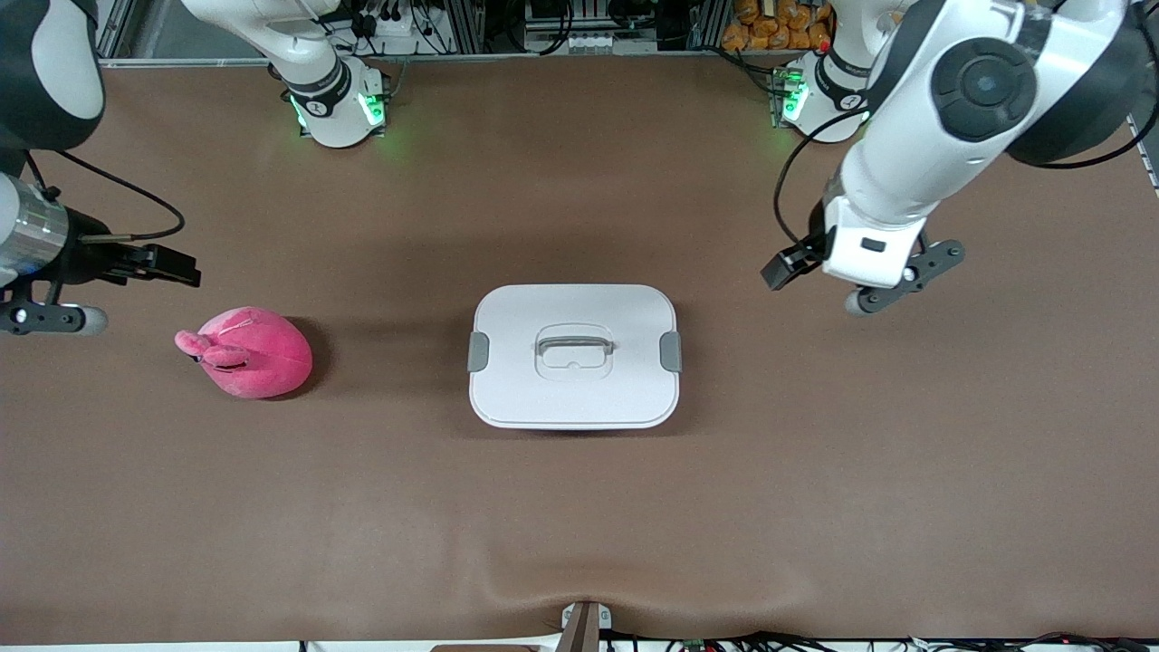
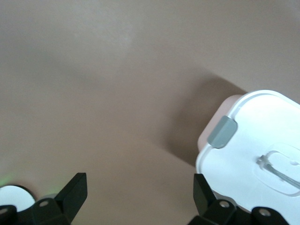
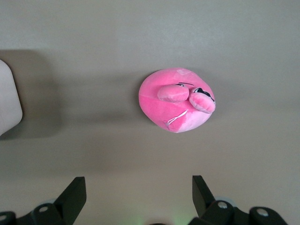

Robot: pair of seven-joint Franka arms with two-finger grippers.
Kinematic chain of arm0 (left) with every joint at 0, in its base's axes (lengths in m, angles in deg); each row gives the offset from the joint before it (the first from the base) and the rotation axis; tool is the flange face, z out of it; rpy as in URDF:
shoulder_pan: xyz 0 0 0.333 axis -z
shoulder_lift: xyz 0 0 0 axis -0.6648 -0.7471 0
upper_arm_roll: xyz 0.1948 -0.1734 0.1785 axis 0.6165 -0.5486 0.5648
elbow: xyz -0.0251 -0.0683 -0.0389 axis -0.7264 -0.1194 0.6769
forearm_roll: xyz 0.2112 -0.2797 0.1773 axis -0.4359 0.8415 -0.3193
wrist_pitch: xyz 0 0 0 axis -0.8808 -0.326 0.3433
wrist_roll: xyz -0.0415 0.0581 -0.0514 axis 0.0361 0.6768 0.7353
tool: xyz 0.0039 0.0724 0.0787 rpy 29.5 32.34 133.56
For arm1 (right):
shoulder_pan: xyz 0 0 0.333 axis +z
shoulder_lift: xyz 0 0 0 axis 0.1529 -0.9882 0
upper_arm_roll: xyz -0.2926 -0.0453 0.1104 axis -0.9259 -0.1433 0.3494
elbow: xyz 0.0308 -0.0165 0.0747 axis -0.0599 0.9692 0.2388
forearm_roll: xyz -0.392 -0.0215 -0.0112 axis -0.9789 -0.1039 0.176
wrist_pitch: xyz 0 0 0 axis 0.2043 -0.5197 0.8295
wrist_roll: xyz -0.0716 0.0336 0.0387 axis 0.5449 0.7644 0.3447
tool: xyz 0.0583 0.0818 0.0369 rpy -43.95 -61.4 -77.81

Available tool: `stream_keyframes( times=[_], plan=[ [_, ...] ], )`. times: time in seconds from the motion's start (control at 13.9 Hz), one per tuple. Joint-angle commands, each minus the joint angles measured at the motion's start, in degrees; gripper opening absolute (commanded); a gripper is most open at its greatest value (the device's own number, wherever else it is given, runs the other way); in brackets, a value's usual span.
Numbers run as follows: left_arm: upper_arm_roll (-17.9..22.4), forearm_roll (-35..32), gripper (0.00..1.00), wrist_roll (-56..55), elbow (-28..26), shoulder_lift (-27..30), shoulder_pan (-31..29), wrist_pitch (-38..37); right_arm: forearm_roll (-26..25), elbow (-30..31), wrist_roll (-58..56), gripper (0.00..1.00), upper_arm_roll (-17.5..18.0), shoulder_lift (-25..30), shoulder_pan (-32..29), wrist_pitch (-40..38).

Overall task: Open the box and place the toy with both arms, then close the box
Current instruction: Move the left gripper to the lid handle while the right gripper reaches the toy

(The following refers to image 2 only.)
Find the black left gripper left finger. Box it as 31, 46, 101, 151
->
0, 172, 88, 225

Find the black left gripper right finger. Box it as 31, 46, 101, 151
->
188, 173, 291, 225

